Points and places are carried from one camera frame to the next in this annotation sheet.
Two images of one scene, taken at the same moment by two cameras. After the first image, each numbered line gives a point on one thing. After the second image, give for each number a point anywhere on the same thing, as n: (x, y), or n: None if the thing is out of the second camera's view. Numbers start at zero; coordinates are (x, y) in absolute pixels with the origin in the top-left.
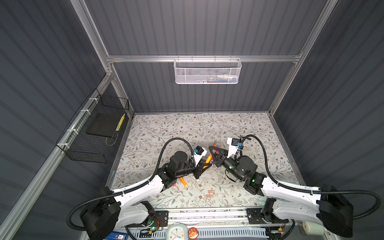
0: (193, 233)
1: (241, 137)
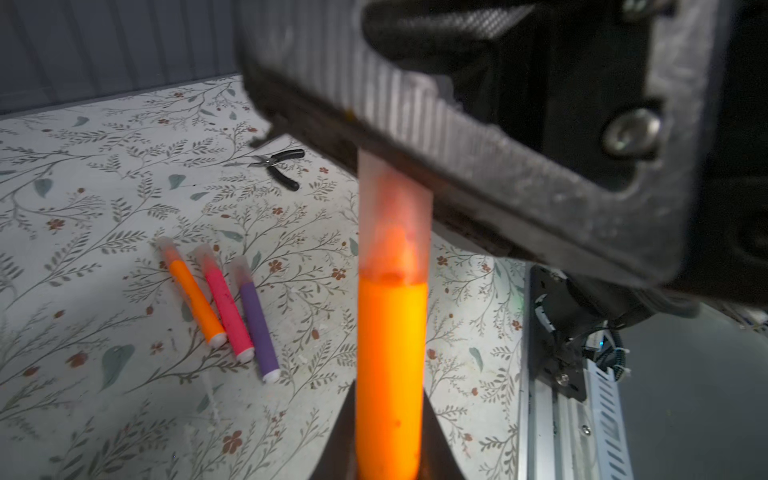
0: None
1: (269, 164)
